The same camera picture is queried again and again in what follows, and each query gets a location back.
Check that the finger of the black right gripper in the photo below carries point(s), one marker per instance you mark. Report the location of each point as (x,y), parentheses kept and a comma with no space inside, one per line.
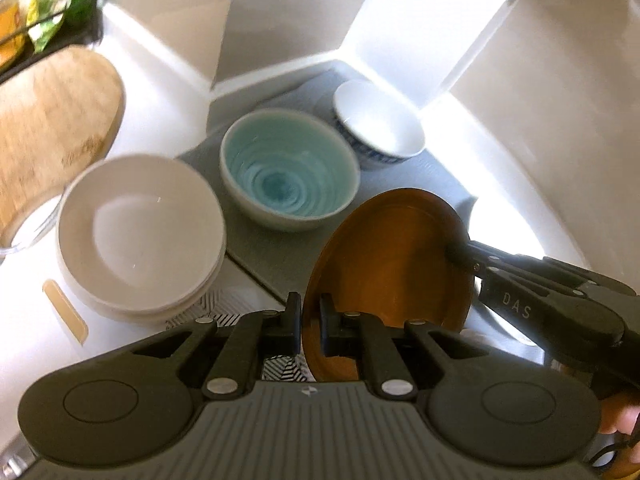
(527,288)

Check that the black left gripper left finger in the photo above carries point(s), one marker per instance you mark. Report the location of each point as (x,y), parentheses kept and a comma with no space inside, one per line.
(134,402)

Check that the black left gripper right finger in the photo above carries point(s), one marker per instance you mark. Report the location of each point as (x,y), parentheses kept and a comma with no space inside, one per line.
(484,402)

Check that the brown round plate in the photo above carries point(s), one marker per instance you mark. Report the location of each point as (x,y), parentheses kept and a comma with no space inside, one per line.
(388,258)

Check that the white bowl blue pattern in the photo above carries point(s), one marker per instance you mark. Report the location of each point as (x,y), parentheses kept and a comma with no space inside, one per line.
(381,127)

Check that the teal glazed ceramic bowl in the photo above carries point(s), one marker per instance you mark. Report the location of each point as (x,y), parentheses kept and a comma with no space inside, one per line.
(287,170)

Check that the person right hand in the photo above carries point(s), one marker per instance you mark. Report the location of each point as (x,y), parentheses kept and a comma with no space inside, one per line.
(619,413)

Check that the black white patterned mat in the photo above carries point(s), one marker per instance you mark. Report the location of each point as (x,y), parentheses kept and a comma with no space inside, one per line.
(226,307)

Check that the wooden cutting board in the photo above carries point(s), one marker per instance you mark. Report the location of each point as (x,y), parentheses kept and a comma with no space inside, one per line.
(58,117)

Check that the orange bottle on shelf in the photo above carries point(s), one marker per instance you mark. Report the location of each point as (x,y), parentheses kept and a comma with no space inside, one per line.
(12,42)

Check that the black wire shelf rack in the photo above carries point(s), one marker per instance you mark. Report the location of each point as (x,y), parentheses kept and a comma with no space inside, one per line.
(88,33)

